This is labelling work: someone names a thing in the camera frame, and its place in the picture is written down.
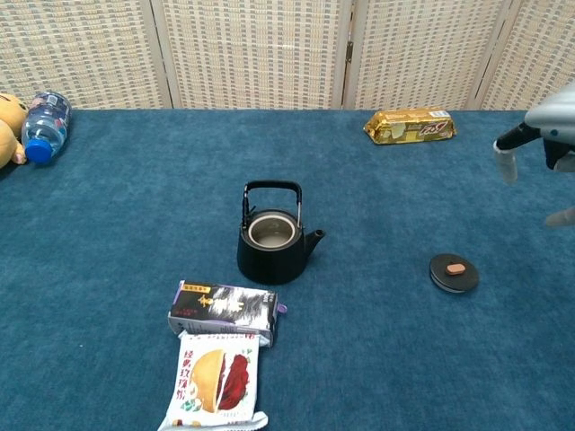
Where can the yellow plush toy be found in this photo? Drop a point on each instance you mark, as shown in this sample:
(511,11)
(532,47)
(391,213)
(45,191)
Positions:
(9,116)

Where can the blue water bottle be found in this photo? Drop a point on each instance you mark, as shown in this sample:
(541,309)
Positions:
(45,130)

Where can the woven bamboo folding screen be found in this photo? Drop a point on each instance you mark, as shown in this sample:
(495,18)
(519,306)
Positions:
(251,54)

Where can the black teapot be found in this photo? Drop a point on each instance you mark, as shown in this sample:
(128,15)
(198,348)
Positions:
(269,269)

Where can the rose cake snack packet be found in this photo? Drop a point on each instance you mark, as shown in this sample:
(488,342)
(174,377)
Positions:
(211,381)

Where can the gold snack package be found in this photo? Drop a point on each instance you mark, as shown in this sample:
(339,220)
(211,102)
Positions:
(404,130)

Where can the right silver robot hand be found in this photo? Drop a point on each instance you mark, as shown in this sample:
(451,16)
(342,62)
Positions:
(557,116)

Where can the blue table cloth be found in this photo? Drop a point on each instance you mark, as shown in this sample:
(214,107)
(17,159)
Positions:
(382,202)

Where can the black teapot lid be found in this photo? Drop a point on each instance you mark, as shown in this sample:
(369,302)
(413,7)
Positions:
(462,280)

